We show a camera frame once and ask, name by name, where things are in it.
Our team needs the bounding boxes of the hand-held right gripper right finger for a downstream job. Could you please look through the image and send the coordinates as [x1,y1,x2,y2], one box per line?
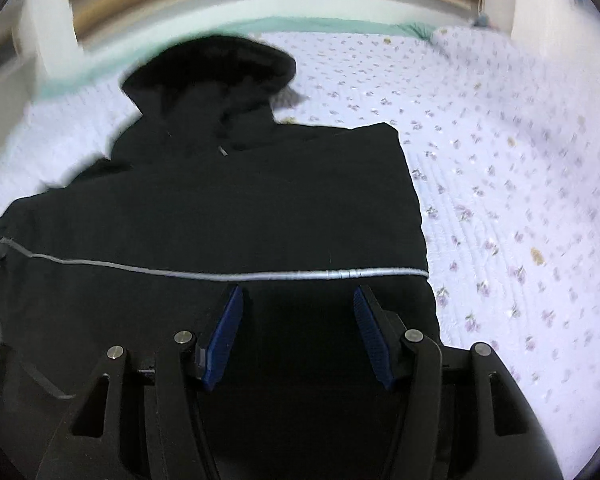
[353,284,566,480]

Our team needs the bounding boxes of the black hooded jacket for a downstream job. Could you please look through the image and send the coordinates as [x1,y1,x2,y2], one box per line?
[0,34,443,480]

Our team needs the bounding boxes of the floral quilted bed cover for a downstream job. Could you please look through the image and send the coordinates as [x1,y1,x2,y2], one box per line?
[0,25,600,476]

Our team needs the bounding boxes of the mint green bed sheet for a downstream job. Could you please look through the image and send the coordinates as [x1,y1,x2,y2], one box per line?
[39,16,437,101]

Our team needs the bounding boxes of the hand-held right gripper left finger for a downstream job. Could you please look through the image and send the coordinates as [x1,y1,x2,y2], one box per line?
[34,284,246,480]

